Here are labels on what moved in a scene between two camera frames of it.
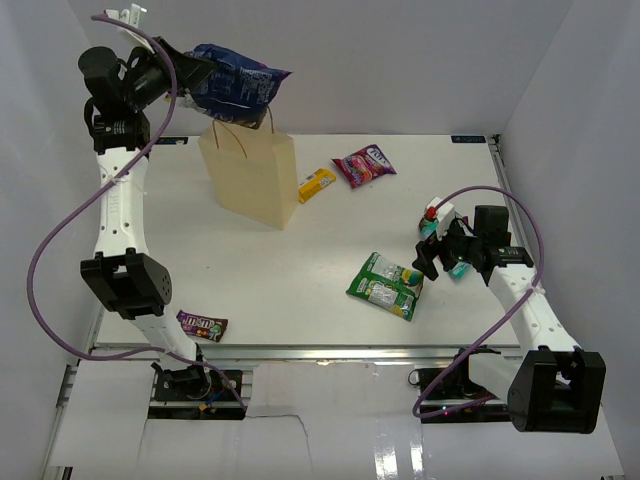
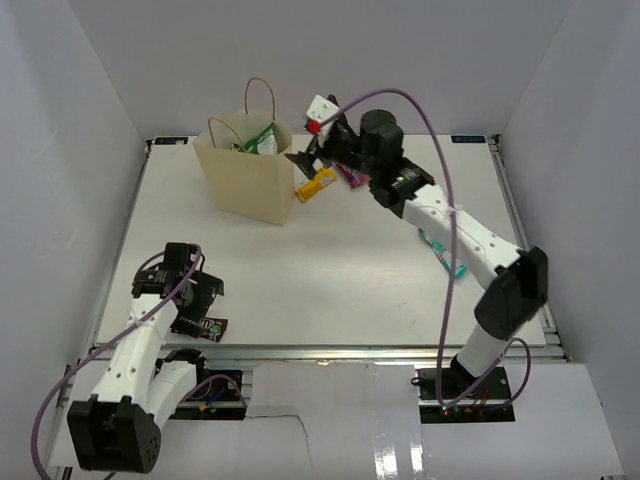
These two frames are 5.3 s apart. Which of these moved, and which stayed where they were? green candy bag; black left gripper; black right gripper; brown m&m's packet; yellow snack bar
Moved: green candy bag; black left gripper; black right gripper
Stayed: brown m&m's packet; yellow snack bar
